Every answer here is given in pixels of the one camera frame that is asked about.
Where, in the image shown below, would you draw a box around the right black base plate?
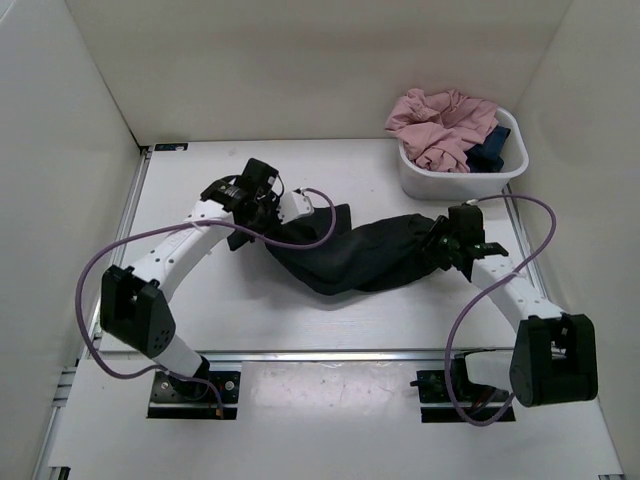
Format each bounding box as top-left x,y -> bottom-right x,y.
413,367 -> 516,424

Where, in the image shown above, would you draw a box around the pink garment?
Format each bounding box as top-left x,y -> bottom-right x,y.
385,88 -> 498,174

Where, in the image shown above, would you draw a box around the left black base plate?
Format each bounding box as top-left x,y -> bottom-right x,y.
147,370 -> 241,420

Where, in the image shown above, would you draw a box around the aluminium frame rail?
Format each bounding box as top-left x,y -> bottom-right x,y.
31,145 -> 154,479

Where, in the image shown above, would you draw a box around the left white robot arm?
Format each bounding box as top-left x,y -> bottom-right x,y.
100,158 -> 282,400

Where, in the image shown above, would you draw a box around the black trousers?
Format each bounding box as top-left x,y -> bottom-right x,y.
266,204 -> 438,296

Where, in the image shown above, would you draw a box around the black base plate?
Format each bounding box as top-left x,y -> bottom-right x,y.
147,370 -> 241,420
413,367 -> 516,424

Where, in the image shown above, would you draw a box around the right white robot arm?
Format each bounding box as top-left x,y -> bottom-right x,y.
425,203 -> 598,407

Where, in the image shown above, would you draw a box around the small black label sticker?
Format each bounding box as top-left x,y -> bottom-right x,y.
154,143 -> 189,152

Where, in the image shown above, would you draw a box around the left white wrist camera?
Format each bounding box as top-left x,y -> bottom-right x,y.
276,191 -> 314,224

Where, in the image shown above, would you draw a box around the navy blue garment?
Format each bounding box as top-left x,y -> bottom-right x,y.
466,125 -> 511,173

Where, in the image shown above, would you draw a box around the white plastic laundry basket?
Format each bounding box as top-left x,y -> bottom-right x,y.
397,107 -> 529,201

